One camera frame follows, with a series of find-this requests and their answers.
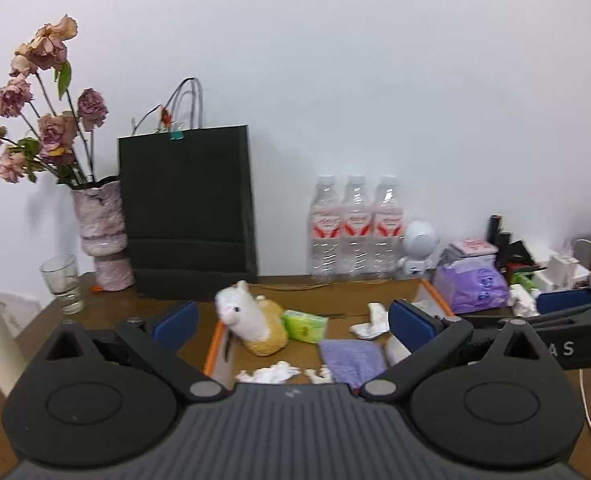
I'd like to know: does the purple plastic bag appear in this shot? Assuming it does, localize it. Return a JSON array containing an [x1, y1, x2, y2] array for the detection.
[[433, 252, 510, 315]]

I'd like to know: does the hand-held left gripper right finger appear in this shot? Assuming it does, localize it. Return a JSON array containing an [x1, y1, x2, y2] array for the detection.
[[358, 299, 541, 402]]

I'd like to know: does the flat black box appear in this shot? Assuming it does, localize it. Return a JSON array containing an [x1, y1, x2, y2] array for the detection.
[[505, 240, 536, 266]]

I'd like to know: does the black paper bag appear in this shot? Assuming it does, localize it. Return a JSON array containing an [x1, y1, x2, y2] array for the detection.
[[117, 77, 259, 302]]

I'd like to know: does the dried rose bouquet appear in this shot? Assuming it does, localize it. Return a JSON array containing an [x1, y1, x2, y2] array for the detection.
[[0, 14, 109, 186]]

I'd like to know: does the white alpaca plush toy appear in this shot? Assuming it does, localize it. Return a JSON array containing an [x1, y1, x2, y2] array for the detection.
[[214, 281, 290, 357]]

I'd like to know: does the clear water bottle red label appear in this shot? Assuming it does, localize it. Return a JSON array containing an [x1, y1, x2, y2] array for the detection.
[[308, 175, 343, 282], [373, 175, 407, 278], [340, 175, 376, 281]]

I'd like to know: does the purple marbled vase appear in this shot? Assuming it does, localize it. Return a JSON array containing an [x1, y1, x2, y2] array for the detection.
[[70, 175, 135, 292]]

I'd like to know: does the white round device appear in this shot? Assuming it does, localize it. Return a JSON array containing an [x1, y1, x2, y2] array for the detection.
[[398, 220, 439, 278]]

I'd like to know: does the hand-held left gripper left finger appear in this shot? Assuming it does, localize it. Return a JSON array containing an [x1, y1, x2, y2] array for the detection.
[[46, 299, 227, 402]]

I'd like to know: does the green tissue packet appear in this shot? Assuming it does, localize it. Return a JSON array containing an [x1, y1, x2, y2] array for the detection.
[[282, 310, 327, 345]]

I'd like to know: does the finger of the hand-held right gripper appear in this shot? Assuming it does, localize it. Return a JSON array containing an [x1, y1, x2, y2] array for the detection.
[[454, 302, 591, 332], [535, 285, 591, 317]]

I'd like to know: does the purple cloth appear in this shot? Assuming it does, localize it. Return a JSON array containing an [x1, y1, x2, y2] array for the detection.
[[318, 339, 387, 386]]

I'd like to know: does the tall black block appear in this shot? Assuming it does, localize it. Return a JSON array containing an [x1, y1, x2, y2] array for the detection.
[[486, 215, 513, 261]]

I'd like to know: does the red cardboard box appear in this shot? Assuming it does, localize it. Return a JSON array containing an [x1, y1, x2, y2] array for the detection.
[[203, 277, 457, 392]]

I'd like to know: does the clear drinking glass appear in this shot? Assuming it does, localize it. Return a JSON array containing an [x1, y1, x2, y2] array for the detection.
[[40, 254, 86, 316]]

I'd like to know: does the pink patterned packet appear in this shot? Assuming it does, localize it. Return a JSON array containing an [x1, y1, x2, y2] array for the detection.
[[448, 239, 499, 257]]

